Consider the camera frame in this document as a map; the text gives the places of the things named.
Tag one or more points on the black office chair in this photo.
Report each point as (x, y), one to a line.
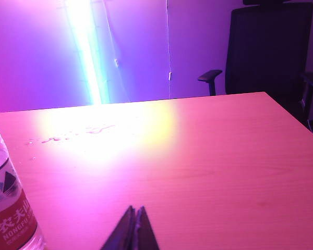
(268, 47)

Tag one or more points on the vertical glowing light strip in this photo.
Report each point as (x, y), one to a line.
(90, 52)

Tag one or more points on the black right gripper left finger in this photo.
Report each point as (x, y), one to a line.
(121, 234)

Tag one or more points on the spilled water drops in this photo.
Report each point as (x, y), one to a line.
(94, 130)

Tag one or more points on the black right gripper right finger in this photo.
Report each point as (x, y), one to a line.
(144, 231)

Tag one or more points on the clear red-label water bottle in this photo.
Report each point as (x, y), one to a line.
(7, 208)

